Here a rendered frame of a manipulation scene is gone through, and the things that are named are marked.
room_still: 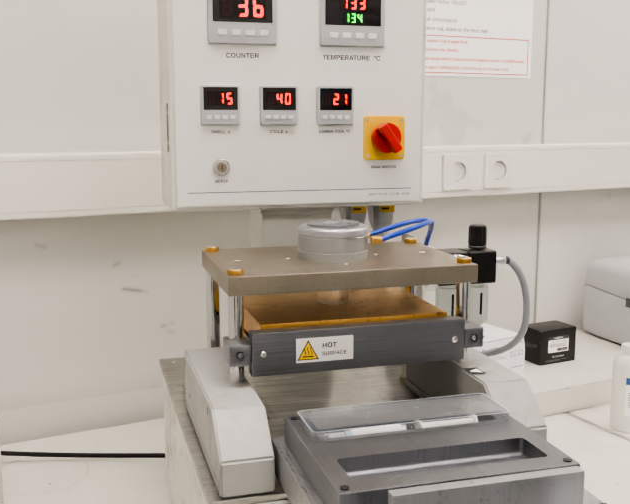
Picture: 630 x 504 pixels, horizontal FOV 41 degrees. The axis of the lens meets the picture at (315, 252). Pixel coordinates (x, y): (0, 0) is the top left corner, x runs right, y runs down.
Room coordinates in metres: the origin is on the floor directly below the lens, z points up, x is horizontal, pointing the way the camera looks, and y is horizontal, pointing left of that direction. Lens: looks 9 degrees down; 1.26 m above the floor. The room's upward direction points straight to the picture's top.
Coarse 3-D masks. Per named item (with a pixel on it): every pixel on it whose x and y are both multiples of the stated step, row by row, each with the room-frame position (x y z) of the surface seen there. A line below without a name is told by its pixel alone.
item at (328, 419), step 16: (416, 400) 0.74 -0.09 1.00; (432, 400) 0.74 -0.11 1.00; (448, 400) 0.74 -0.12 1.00; (464, 400) 0.74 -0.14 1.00; (480, 400) 0.74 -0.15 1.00; (304, 416) 0.70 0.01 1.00; (320, 416) 0.70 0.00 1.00; (336, 416) 0.70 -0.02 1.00; (352, 416) 0.70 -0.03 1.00; (368, 416) 0.70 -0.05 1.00; (384, 416) 0.70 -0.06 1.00; (400, 416) 0.70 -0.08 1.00; (416, 416) 0.70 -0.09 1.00; (432, 416) 0.70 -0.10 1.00; (448, 416) 0.70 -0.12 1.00; (464, 416) 0.70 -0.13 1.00
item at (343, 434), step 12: (444, 396) 0.75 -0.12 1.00; (300, 420) 0.70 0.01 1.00; (432, 420) 0.74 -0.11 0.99; (444, 420) 0.69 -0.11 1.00; (456, 420) 0.70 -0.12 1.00; (468, 420) 0.70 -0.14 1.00; (480, 420) 0.70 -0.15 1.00; (492, 420) 0.71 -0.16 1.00; (504, 420) 0.71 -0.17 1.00; (312, 432) 0.66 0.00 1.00; (324, 432) 0.66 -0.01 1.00; (336, 432) 0.67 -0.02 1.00; (348, 432) 0.67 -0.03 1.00; (360, 432) 0.67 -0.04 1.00; (372, 432) 0.68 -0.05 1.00; (384, 432) 0.68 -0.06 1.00; (396, 432) 0.68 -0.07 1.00; (408, 432) 0.68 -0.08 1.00
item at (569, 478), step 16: (288, 448) 0.71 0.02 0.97; (288, 464) 0.68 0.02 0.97; (288, 480) 0.67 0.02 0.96; (304, 480) 0.64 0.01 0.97; (464, 480) 0.56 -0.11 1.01; (480, 480) 0.56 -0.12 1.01; (496, 480) 0.56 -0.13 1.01; (512, 480) 0.56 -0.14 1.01; (528, 480) 0.56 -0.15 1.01; (544, 480) 0.56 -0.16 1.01; (560, 480) 0.57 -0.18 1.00; (576, 480) 0.57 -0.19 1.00; (288, 496) 0.67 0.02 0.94; (304, 496) 0.62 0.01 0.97; (400, 496) 0.53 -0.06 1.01; (416, 496) 0.54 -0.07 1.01; (432, 496) 0.54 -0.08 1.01; (448, 496) 0.54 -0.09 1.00; (464, 496) 0.55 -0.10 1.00; (480, 496) 0.55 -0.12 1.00; (496, 496) 0.55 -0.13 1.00; (512, 496) 0.56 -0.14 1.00; (528, 496) 0.56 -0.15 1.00; (544, 496) 0.56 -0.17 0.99; (560, 496) 0.57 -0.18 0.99; (576, 496) 0.57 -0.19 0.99; (592, 496) 0.62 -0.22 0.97
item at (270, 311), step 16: (384, 288) 0.99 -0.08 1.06; (400, 288) 0.99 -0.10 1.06; (256, 304) 0.90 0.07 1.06; (272, 304) 0.90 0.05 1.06; (288, 304) 0.90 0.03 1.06; (304, 304) 0.90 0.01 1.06; (320, 304) 0.90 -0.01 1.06; (336, 304) 0.90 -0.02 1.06; (352, 304) 0.90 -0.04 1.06; (368, 304) 0.90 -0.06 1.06; (384, 304) 0.90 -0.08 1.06; (400, 304) 0.90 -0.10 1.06; (416, 304) 0.90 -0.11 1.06; (256, 320) 0.83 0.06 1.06; (272, 320) 0.83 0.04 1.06; (288, 320) 0.83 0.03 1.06; (304, 320) 0.83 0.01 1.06; (320, 320) 0.83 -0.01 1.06; (336, 320) 0.84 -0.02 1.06; (352, 320) 0.84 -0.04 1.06; (368, 320) 0.84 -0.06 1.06; (384, 320) 0.85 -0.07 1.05
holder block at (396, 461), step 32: (320, 448) 0.65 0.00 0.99; (352, 448) 0.65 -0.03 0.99; (384, 448) 0.65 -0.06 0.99; (416, 448) 0.65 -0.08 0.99; (448, 448) 0.66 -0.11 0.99; (480, 448) 0.66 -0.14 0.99; (512, 448) 0.67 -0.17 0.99; (544, 448) 0.65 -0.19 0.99; (320, 480) 0.61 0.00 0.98; (352, 480) 0.59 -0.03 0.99; (384, 480) 0.59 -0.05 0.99; (416, 480) 0.59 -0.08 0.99; (448, 480) 0.59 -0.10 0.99
